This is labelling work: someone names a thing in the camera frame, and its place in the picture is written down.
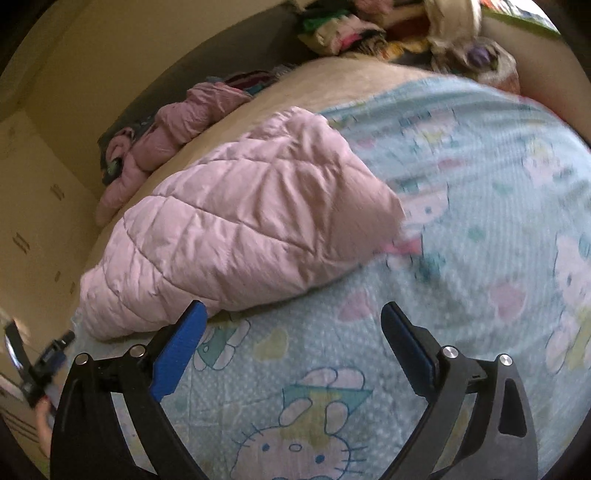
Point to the left hand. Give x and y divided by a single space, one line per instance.
44 432

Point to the plastic bag with purple item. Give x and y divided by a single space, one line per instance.
481 60

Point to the cream window curtain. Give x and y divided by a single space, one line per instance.
452 21

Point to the cream bed sheet mattress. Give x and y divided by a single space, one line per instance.
317 85

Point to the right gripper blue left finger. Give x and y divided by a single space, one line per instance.
87 440

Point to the dark grey headboard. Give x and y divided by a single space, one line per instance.
251 55

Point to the pink quilted puffer jacket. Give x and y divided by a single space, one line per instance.
286 208

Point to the crumpled pink quilted garment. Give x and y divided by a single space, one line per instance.
160 137

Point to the pink plush toy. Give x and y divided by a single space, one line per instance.
112 163

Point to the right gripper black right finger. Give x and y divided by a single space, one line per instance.
500 441

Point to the pile of assorted clothes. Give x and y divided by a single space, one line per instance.
390 31

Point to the cream wardrobe with handles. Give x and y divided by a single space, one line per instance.
47 232

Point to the light blue cartoon blanket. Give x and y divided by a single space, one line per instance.
495 258

